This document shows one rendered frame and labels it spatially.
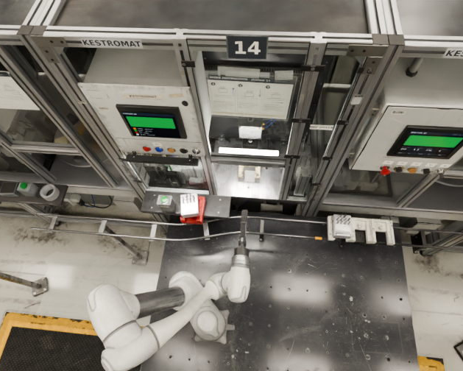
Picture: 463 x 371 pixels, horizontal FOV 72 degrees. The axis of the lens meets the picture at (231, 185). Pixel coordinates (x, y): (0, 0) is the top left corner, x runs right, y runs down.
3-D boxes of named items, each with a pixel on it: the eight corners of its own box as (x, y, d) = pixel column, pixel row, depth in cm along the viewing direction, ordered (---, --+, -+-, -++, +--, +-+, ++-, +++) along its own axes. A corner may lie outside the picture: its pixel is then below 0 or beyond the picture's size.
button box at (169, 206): (161, 211, 193) (156, 204, 182) (163, 199, 196) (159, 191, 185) (174, 213, 192) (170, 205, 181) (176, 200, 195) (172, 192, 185)
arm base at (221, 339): (233, 345, 179) (232, 345, 174) (194, 341, 181) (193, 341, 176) (236, 311, 187) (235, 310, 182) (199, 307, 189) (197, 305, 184)
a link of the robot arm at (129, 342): (162, 345, 115) (143, 313, 120) (113, 378, 103) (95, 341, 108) (154, 356, 123) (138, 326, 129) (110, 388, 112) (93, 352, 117)
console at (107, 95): (120, 156, 157) (74, 89, 116) (133, 110, 170) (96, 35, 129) (204, 161, 153) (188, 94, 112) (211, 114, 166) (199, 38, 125)
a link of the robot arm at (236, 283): (237, 264, 148) (221, 268, 158) (234, 299, 141) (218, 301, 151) (255, 269, 153) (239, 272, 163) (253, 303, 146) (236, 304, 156)
